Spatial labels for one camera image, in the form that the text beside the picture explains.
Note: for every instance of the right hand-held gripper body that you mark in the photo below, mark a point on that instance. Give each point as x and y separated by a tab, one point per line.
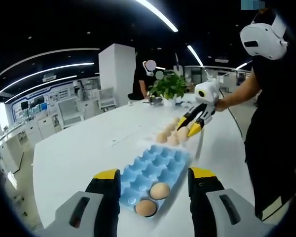
209	92

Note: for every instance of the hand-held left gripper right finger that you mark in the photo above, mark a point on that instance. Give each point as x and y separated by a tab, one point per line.
199	200

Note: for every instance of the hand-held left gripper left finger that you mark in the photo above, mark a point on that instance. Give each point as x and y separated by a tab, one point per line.
106	205

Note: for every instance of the single brown egg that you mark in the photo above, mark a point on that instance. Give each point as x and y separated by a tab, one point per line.
183	134
145	207
159	190

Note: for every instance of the group of brown eggs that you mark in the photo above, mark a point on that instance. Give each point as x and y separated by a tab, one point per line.
162	137

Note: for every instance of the blue egg tray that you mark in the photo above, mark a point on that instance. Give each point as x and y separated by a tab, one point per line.
160	163

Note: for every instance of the white dimpled foam tray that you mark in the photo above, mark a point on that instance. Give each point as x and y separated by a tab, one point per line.
193	148

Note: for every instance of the person's right hand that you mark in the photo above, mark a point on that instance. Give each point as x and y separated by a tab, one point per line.
221	105

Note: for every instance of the white blue toy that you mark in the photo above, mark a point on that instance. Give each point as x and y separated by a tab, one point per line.
181	103

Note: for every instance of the dark grey device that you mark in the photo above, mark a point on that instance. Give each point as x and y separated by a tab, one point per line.
156	100

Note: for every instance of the green plant in white pot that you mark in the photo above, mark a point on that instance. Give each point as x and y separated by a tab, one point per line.
169	85

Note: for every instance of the ceiling light strip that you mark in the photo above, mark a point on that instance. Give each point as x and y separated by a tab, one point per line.
84	64
160	15
195	55
51	80

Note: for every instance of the white table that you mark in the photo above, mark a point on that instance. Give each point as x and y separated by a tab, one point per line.
76	153

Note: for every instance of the white chest-worn device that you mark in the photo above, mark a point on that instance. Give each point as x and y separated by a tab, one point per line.
261	39

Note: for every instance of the person's black clothed torso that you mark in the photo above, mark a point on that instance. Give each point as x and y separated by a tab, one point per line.
273	148

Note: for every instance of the white square pillar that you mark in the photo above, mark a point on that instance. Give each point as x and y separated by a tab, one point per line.
116	74

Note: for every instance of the white mesh office chair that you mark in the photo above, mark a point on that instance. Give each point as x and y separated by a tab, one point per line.
69	111
106	97

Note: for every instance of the white cabinet row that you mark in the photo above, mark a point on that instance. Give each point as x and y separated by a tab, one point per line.
32	128

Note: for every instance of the black monitor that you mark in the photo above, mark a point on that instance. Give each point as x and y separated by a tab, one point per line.
24	105

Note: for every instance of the ceiling air conditioner unit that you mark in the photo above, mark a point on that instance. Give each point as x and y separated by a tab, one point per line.
49	78

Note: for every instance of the blue framed wall display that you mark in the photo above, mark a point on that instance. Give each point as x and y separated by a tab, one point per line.
56	95

